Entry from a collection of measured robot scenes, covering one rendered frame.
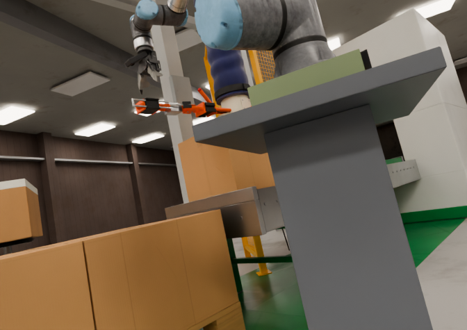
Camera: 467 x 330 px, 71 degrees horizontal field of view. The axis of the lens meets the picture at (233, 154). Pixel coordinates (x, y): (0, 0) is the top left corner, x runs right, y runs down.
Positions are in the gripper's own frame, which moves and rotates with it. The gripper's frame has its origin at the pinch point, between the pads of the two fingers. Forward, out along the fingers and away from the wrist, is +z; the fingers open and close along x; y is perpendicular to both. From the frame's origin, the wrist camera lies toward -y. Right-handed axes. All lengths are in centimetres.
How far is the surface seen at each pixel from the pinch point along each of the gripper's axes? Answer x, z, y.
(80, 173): 1067, -159, 360
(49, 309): -15, 79, -55
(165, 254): -15, 74, -16
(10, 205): 136, 30, -33
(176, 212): 29, 59, 23
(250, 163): -17, 43, 40
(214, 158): -5.4, 36.7, 27.5
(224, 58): -6, -22, 51
